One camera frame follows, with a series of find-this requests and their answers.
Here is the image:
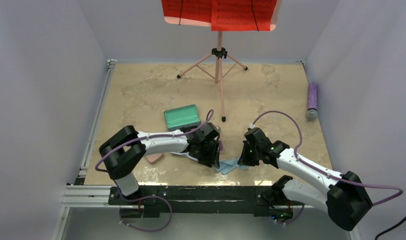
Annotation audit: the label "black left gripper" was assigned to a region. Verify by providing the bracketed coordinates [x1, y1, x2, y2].
[196, 139, 220, 168]

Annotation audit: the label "blue cloth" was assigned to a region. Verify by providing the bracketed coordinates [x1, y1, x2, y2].
[215, 158, 250, 175]

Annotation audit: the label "grey glasses case green lining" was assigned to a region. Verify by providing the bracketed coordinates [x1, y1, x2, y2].
[163, 104, 201, 132]

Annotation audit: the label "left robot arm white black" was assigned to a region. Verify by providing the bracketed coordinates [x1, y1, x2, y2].
[98, 122, 220, 205]

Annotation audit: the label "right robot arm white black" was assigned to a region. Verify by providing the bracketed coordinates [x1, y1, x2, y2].
[238, 127, 373, 231]

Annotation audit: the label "pink purple sunglasses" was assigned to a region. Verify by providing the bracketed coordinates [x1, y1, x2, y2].
[219, 140, 225, 154]

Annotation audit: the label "pink glasses case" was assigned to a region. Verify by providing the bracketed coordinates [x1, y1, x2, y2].
[145, 153, 164, 165]

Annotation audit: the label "purple microphone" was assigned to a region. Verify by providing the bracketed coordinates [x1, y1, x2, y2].
[306, 81, 318, 122]

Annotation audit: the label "pink music stand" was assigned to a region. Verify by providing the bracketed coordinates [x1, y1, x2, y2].
[176, 31, 249, 122]

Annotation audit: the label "white frame sunglasses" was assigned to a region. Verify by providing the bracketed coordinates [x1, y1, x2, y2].
[171, 152, 198, 162]

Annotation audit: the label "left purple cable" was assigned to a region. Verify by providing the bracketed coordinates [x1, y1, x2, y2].
[94, 109, 215, 173]

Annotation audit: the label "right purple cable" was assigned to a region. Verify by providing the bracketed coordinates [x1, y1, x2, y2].
[249, 110, 404, 207]

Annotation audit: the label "black base frame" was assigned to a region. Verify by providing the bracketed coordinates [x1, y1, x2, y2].
[108, 185, 294, 222]

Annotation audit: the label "purple cable loop bottom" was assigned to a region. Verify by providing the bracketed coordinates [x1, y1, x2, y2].
[116, 190, 173, 233]

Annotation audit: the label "aluminium rail left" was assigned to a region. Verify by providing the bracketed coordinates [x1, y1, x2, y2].
[51, 59, 118, 240]

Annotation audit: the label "black cable bottom right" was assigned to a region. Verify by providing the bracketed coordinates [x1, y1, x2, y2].
[374, 208, 406, 240]

